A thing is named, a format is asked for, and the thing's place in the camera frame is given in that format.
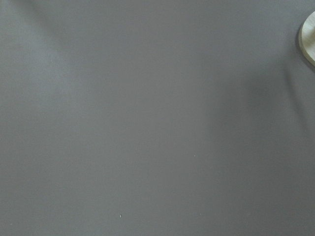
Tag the wooden cup storage rack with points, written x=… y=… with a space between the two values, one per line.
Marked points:
x=306 y=38

